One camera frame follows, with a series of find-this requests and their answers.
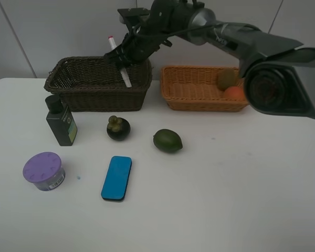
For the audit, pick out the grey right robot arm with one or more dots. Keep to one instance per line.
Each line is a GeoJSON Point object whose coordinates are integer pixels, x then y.
{"type": "Point", "coordinates": [278, 72]}

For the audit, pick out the dark purple mangosteen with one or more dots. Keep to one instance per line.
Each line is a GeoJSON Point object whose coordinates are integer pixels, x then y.
{"type": "Point", "coordinates": [118, 128]}

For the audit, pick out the green lime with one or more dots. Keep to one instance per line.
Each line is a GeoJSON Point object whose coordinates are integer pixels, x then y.
{"type": "Point", "coordinates": [167, 141]}

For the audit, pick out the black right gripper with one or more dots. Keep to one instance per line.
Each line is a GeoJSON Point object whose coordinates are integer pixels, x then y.
{"type": "Point", "coordinates": [146, 31]}

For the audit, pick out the orange wicker basket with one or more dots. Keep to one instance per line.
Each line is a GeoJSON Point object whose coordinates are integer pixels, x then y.
{"type": "Point", "coordinates": [194, 88]}

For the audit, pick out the dark green square bottle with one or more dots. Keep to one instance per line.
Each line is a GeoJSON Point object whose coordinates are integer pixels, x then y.
{"type": "Point", "coordinates": [61, 121]}

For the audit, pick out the dark brown wicker basket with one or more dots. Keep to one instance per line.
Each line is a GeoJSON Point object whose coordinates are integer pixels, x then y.
{"type": "Point", "coordinates": [90, 84]}

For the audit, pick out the white pink-capped marker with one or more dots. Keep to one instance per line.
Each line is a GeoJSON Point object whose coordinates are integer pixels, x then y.
{"type": "Point", "coordinates": [122, 70]}

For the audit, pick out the purple-lidded round jar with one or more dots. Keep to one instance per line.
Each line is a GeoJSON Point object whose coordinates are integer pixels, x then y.
{"type": "Point", "coordinates": [45, 171]}

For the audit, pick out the blue whiteboard eraser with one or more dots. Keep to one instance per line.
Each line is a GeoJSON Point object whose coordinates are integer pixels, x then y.
{"type": "Point", "coordinates": [117, 177]}

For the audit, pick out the brown kiwi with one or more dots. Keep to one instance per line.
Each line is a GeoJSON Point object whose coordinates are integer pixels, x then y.
{"type": "Point", "coordinates": [226, 78]}

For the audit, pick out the orange peach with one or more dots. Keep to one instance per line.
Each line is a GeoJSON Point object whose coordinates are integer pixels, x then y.
{"type": "Point", "coordinates": [234, 93]}

